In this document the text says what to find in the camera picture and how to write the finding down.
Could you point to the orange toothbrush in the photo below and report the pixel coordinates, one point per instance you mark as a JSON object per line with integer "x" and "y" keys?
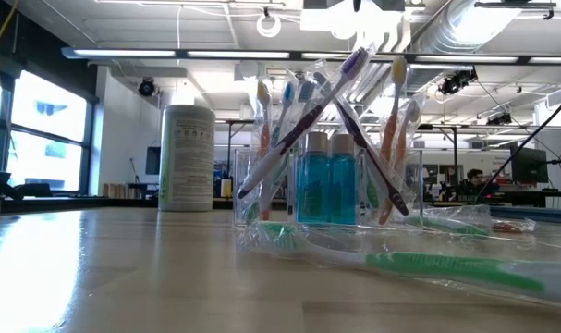
{"x": 404, "y": 143}
{"x": 264, "y": 139}
{"x": 513, "y": 226}
{"x": 391, "y": 129}

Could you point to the blue mouthwash bottle white cap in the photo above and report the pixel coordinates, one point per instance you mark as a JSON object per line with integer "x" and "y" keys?
{"x": 343, "y": 185}
{"x": 313, "y": 185}

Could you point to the purple toothbrush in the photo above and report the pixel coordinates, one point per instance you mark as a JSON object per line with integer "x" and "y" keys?
{"x": 303, "y": 125}
{"x": 377, "y": 171}

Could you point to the clear acrylic organizer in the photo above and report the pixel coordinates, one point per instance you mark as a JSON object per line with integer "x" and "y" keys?
{"x": 240, "y": 159}

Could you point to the white wipes canister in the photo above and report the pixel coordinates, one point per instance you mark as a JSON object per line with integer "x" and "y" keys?
{"x": 187, "y": 157}

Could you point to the black ceiling spotlight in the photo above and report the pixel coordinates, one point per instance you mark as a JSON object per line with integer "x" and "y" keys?
{"x": 147, "y": 87}

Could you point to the long ceiling light bar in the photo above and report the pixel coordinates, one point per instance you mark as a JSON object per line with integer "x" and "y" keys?
{"x": 123, "y": 53}

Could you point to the black spotlight cluster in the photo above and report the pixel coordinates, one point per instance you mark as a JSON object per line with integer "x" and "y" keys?
{"x": 455, "y": 82}

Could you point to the person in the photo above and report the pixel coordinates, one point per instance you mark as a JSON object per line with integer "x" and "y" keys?
{"x": 476, "y": 182}

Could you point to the black computer monitor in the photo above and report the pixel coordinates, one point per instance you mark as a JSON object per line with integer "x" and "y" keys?
{"x": 529, "y": 164}

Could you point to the black aluminium rig frame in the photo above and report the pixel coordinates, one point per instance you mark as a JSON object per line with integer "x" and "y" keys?
{"x": 132, "y": 202}

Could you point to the silver ventilation duct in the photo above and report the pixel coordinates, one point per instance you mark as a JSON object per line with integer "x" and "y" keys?
{"x": 423, "y": 74}

